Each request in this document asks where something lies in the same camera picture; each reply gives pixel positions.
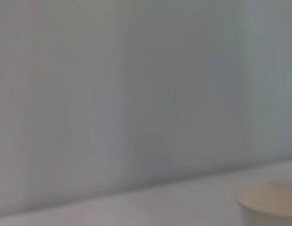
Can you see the white paper cup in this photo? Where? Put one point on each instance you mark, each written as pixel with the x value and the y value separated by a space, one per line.
pixel 270 202

